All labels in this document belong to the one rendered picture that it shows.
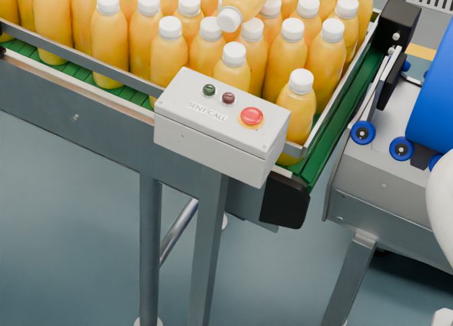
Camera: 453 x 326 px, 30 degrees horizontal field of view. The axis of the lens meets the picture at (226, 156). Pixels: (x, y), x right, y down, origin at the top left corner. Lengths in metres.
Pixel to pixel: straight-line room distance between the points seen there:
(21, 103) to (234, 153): 0.60
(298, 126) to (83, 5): 0.46
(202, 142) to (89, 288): 1.13
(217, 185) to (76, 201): 1.15
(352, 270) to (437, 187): 0.81
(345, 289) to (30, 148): 1.19
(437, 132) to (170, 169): 0.54
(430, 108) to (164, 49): 0.47
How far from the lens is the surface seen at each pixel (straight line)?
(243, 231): 2.54
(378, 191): 1.61
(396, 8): 1.75
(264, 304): 2.42
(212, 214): 1.56
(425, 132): 1.45
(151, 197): 1.79
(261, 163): 1.33
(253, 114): 1.34
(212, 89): 1.37
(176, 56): 1.50
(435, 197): 1.12
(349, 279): 1.94
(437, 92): 1.39
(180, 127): 1.37
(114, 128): 1.67
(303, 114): 1.45
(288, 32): 1.50
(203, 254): 1.68
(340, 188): 1.63
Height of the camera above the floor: 2.11
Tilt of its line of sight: 51 degrees down
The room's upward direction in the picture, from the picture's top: 7 degrees clockwise
